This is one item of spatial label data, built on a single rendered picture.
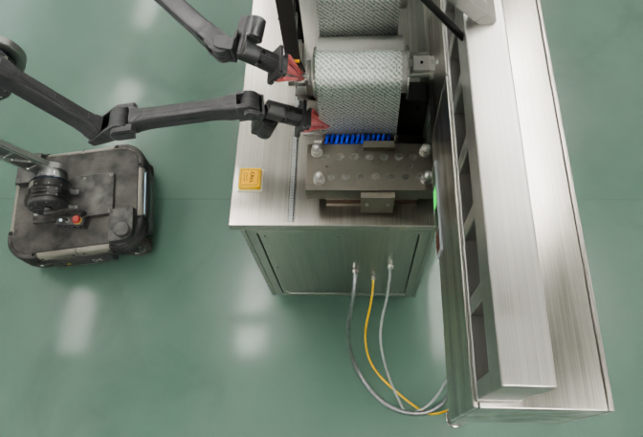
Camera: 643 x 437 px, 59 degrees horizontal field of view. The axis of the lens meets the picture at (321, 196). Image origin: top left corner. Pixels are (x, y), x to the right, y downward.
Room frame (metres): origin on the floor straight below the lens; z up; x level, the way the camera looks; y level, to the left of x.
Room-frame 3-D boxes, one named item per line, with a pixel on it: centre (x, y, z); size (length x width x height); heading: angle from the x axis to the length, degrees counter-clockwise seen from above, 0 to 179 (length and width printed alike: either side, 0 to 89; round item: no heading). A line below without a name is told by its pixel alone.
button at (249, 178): (0.89, 0.22, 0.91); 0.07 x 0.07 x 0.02; 81
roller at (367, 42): (1.11, -0.17, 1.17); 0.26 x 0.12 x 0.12; 81
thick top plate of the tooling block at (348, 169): (0.81, -0.16, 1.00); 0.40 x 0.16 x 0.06; 81
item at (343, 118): (0.93, -0.14, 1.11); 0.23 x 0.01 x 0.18; 81
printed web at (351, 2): (1.12, -0.17, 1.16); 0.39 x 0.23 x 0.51; 171
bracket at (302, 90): (1.05, 0.00, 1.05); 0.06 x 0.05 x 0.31; 81
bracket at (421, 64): (0.97, -0.33, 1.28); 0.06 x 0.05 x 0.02; 81
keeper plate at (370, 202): (0.72, -0.16, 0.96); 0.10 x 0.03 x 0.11; 81
